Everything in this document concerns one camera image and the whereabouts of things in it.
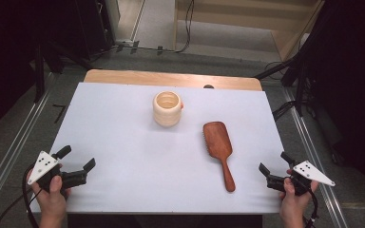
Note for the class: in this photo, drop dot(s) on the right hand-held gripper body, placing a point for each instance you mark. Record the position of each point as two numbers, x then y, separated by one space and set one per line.
310 172

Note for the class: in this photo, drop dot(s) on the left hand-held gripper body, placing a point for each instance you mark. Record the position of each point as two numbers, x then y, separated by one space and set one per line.
43 164

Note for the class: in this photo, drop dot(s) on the brown wooden hairbrush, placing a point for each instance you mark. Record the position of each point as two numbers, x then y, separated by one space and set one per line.
218 141

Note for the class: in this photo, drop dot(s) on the cream ribbed cup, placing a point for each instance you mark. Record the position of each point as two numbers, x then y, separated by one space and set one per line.
167 110

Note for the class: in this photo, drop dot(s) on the person's right hand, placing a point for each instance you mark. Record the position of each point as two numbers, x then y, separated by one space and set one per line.
293 202

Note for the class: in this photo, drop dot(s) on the person's left hand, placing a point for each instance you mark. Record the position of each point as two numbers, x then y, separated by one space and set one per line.
53 202

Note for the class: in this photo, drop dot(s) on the white table board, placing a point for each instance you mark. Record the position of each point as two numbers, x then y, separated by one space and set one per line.
158 171

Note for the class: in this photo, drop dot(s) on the black metal stand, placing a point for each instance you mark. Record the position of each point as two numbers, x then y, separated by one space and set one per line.
299 82
39 72

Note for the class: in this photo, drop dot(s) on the person's dark clothing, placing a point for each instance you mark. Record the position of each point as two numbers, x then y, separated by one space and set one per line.
164 221

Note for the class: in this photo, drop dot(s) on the dark round table grommet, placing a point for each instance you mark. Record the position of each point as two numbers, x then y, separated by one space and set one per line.
208 86

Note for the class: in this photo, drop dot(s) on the light wooden table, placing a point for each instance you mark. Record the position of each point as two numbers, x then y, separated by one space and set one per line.
158 78

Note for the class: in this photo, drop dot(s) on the black cabinet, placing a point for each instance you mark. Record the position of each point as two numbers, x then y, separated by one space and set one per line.
95 28

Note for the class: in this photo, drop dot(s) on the light wooden shelf unit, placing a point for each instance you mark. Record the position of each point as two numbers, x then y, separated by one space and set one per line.
234 19

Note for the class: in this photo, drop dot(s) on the metal floor rail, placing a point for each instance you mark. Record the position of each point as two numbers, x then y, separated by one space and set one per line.
316 158
9 152

